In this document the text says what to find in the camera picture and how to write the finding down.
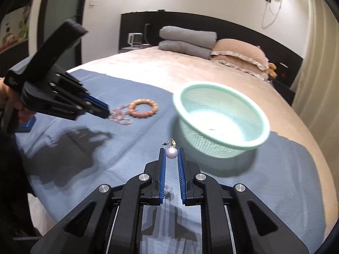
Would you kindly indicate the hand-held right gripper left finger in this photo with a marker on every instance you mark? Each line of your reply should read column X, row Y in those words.
column 163, row 169

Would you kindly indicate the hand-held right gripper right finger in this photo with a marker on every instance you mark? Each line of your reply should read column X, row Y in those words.
column 181, row 169

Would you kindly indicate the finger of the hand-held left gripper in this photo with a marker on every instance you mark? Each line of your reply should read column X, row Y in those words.
column 92, row 101
column 98, row 112

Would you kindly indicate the pearl drop earring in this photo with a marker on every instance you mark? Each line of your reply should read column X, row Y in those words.
column 171, row 153

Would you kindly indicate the mint green plastic basket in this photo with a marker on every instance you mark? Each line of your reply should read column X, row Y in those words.
column 212, row 121

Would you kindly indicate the person's left hand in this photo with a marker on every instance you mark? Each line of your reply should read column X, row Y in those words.
column 25, row 115

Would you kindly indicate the blue box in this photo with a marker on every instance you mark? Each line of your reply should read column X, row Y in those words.
column 27, row 127

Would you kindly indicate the blue cloth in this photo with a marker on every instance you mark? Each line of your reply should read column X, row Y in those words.
column 106, row 164

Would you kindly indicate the black nightstand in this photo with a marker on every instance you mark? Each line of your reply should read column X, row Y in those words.
column 283, row 92
column 132, row 49

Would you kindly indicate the bed with beige bedspread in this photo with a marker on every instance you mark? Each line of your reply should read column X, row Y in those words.
column 159, row 66

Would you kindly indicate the white bedside appliance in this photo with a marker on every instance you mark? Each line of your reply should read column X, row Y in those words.
column 135, row 39

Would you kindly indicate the frosted glass door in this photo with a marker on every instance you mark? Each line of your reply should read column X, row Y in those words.
column 66, row 18

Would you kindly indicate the grey pillow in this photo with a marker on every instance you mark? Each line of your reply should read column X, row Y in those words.
column 182, row 49
column 185, row 35

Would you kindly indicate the pink ruffled pillow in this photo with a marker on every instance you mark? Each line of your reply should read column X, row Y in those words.
column 238, row 51
column 238, row 66

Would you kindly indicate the black headboard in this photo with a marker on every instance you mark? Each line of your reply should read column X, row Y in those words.
column 185, row 21

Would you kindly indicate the brown plush toy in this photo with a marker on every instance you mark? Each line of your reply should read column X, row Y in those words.
column 272, row 70

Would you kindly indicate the beige curtain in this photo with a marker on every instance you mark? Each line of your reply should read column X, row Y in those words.
column 317, row 58

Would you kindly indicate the colourful wall poster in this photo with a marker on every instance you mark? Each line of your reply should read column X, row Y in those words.
column 13, row 31

